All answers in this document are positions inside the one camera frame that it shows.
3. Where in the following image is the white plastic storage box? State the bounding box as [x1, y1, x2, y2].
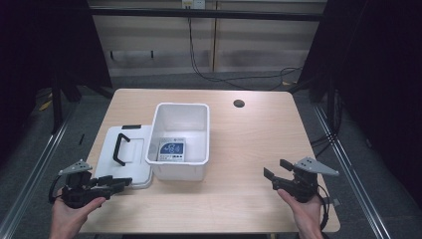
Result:
[144, 102, 211, 182]

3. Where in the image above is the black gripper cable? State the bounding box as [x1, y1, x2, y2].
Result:
[48, 174, 65, 205]
[316, 183, 332, 239]

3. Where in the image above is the black horizontal metal bar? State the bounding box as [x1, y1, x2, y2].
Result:
[89, 7, 325, 23]

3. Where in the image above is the yellow floor tape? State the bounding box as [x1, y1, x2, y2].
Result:
[38, 99, 54, 113]

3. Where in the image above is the black curtain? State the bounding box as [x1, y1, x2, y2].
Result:
[297, 0, 422, 207]
[0, 0, 113, 157]

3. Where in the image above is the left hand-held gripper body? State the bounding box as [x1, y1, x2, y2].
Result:
[58, 159, 112, 210]

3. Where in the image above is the bundle of black floor cables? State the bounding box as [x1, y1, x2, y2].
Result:
[310, 89, 344, 159]

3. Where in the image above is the black wall cable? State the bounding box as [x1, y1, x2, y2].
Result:
[187, 16, 303, 92]

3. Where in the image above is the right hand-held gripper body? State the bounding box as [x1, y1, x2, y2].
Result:
[271, 156, 340, 204]

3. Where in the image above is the white lid with black handle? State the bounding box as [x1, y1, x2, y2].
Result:
[94, 123, 154, 190]

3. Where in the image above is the metal floor rail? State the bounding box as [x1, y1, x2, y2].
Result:
[0, 108, 79, 239]
[313, 105, 394, 239]

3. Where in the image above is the blue and white packet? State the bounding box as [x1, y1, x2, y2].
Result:
[156, 136, 187, 163]

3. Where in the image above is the white wall socket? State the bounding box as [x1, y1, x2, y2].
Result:
[181, 0, 207, 10]

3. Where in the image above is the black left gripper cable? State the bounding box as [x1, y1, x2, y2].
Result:
[48, 174, 65, 205]

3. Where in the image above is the black metal stand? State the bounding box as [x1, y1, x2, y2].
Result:
[49, 74, 83, 135]

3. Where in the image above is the person's right hand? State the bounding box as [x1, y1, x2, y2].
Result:
[276, 188, 325, 239]

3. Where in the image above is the person's left hand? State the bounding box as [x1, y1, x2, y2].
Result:
[49, 195, 107, 239]

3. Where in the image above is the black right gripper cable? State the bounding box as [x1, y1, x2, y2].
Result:
[316, 183, 332, 239]

